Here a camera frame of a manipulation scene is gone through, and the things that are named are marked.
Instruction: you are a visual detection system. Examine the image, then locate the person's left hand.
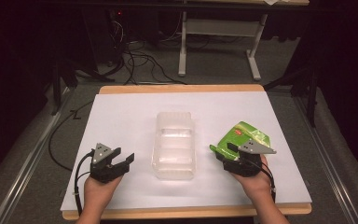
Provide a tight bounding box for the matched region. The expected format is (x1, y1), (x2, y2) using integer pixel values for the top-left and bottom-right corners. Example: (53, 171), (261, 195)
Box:
(82, 174), (124, 213)

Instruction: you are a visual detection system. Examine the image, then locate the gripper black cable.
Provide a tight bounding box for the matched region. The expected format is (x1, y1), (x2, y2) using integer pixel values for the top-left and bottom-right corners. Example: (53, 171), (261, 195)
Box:
(259, 161), (277, 203)
(73, 150), (95, 217)

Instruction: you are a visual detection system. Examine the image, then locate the black floor cable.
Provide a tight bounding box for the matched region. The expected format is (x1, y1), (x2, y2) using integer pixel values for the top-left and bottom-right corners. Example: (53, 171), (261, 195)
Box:
(48, 100), (95, 173)

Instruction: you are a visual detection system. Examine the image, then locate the green snack packet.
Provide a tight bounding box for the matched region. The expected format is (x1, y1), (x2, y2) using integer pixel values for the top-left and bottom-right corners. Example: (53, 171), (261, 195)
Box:
(209, 120), (272, 162)

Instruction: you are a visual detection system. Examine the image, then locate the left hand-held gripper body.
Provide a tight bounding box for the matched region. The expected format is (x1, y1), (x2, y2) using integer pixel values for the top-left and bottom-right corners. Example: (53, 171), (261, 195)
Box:
(89, 142), (131, 184)

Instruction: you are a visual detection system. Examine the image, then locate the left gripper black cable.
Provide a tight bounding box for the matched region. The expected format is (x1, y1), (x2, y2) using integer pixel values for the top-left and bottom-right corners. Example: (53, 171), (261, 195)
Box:
(73, 150), (95, 217)

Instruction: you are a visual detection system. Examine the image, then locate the white metal desk frame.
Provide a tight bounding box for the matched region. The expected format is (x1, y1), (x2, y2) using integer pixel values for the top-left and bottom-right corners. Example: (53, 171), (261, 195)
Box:
(177, 10), (269, 82)

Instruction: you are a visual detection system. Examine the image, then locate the clear plastic container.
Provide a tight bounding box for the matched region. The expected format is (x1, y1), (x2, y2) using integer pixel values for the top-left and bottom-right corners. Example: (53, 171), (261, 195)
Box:
(150, 111), (197, 181)

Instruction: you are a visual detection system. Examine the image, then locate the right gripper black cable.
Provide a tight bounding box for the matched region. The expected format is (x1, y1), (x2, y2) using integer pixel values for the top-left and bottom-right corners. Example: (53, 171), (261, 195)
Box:
(259, 161), (277, 203)

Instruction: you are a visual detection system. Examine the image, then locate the person's right hand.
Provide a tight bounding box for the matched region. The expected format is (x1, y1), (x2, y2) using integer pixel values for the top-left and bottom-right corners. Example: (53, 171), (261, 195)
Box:
(228, 154), (273, 205)

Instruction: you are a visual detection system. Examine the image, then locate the dark computer tower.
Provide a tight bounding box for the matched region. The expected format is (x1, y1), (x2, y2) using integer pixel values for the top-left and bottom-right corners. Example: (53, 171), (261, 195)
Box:
(104, 8), (129, 67)

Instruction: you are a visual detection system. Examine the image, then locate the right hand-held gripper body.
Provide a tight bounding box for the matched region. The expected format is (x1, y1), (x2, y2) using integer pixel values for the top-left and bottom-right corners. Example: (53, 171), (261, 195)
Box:
(222, 139), (277, 178)

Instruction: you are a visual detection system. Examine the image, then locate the metal floor rail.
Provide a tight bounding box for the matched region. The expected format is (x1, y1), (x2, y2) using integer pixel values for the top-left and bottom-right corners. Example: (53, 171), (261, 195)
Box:
(0, 86), (73, 224)
(291, 92), (357, 224)

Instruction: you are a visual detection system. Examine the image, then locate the tangle of black cables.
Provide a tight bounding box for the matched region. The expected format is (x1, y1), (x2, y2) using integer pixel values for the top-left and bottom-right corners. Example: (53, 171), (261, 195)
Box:
(105, 18), (188, 86)

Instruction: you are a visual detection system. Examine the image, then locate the white sheet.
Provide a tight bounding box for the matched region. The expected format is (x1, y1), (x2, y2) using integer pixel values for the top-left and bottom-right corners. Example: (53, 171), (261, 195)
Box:
(60, 91), (312, 213)

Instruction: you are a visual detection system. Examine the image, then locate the black stand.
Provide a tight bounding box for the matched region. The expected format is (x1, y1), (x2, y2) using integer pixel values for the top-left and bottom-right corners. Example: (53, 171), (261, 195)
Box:
(49, 55), (79, 117)
(262, 61), (321, 128)

